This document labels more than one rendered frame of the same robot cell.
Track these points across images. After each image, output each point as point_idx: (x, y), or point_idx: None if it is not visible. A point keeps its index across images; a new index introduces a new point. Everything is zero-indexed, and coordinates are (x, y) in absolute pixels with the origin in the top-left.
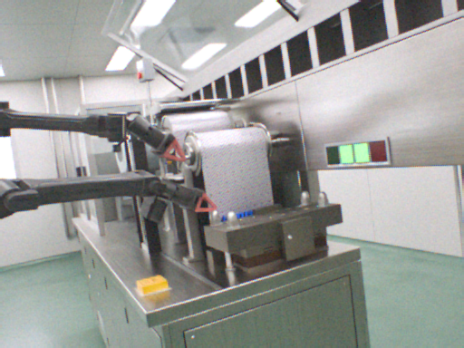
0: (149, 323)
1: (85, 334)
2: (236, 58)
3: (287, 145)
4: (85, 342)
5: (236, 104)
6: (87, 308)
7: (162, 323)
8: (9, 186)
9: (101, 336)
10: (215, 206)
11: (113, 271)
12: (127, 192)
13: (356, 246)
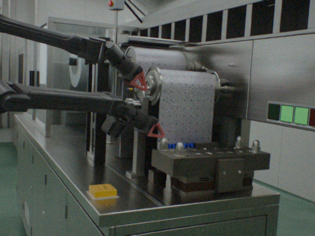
0: (101, 224)
1: (6, 220)
2: (200, 6)
3: (232, 93)
4: (6, 227)
5: (192, 47)
6: (10, 196)
7: (110, 225)
8: (6, 88)
9: (20, 224)
10: (163, 134)
11: (64, 172)
12: (97, 109)
13: None
